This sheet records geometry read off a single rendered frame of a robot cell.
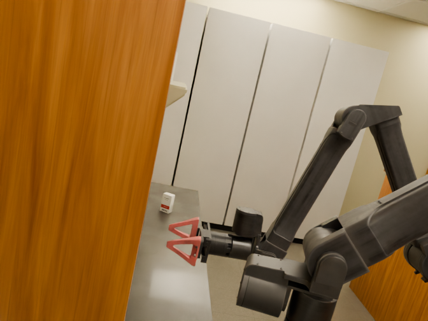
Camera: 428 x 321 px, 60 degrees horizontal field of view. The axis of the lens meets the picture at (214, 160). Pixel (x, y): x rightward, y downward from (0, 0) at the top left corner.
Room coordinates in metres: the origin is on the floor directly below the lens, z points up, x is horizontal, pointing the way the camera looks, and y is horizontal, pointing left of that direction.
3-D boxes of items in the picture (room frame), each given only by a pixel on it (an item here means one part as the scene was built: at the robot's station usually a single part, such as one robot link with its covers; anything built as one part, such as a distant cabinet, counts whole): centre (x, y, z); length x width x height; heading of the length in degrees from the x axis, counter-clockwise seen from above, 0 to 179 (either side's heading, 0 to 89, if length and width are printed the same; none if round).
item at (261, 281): (0.45, -0.13, 1.30); 0.11 x 0.09 x 0.12; 83
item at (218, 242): (0.85, -0.05, 1.15); 0.10 x 0.07 x 0.07; 7
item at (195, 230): (0.87, 0.03, 1.15); 0.09 x 0.07 x 0.07; 97
